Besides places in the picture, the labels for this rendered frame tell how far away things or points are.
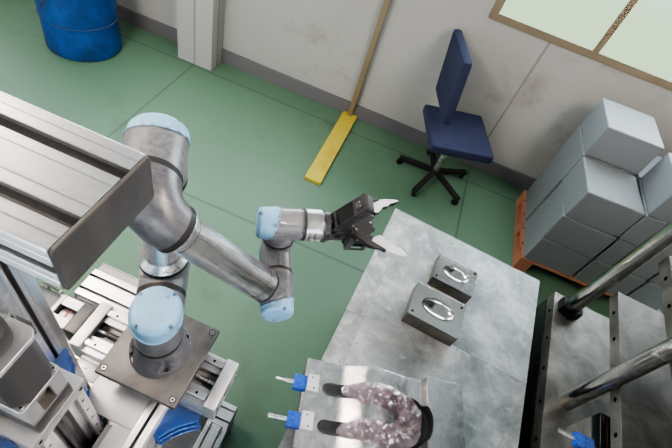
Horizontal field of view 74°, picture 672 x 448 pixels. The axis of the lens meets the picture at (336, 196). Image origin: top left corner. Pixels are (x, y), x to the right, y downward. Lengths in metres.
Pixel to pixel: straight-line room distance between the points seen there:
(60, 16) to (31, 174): 3.52
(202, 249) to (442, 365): 1.12
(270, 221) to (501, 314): 1.21
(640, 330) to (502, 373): 0.51
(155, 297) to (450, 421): 0.95
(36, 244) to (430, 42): 3.17
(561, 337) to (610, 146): 1.37
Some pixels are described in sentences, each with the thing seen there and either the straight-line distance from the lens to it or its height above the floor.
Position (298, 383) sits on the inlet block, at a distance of 1.49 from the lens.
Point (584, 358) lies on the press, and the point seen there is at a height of 0.78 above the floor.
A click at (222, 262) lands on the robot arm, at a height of 1.51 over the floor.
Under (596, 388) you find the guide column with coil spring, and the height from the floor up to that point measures 0.98.
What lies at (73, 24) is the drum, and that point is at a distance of 3.84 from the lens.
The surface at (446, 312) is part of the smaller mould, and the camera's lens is 1.78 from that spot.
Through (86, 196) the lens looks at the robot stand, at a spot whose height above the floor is 2.03.
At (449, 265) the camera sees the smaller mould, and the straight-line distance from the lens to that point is 1.90.
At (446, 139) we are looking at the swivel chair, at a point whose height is 0.50.
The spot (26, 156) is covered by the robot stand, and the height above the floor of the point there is 2.03.
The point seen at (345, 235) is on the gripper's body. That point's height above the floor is 1.42.
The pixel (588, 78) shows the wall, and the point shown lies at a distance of 3.44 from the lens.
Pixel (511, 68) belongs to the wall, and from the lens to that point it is 3.38.
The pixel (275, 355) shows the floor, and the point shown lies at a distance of 2.45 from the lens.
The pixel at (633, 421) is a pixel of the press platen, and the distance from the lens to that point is 1.77.
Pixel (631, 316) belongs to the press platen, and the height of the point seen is 1.04.
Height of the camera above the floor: 2.26
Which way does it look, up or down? 47 degrees down
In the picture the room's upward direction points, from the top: 20 degrees clockwise
